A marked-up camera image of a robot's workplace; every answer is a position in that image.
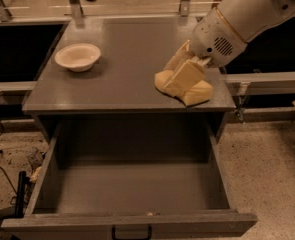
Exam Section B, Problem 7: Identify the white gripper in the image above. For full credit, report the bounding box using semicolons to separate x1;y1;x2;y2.
162;8;247;96

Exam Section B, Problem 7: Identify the yellow sponge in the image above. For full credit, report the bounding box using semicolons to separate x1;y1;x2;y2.
154;70;214;106

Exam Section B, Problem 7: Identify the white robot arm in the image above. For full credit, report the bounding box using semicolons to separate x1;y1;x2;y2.
155;0;295;97

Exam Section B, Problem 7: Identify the open grey top drawer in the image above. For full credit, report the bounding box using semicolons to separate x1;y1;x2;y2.
2;115;257;240

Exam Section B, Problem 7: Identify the grey wooden cabinet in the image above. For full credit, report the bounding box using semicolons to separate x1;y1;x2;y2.
23;15;235;139

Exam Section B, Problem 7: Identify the white paper bowl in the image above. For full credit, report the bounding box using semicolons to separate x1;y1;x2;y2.
55;43;101;72

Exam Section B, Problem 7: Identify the black stand on floor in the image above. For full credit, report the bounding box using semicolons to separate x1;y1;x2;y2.
13;171;28;218

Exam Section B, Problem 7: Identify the metal post centre left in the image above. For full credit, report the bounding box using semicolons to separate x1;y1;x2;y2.
69;0;83;18

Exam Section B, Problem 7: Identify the black drawer handle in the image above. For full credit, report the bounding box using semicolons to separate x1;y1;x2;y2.
111;225;153;240

